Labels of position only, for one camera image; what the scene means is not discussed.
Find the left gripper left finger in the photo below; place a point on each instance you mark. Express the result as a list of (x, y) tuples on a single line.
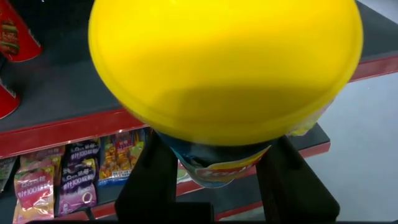
[(149, 186)]

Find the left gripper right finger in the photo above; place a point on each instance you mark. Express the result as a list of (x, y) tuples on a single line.
[(292, 189)]

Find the yellow-lidded snack can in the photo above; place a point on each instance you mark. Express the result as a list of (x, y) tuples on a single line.
[(224, 68)]

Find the black shop shelf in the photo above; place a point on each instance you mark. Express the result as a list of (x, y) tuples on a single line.
[(62, 93)]

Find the blue candy pack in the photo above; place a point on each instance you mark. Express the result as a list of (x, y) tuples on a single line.
[(119, 157)]

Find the purple candy pack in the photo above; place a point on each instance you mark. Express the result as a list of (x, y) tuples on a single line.
[(79, 177)]

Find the pink candy pack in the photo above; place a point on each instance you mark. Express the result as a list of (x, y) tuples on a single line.
[(34, 189)]

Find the dark candy pack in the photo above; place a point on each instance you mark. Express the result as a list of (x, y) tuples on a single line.
[(5, 172)]

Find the red snack can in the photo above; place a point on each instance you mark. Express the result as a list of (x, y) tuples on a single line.
[(14, 34), (7, 102)]

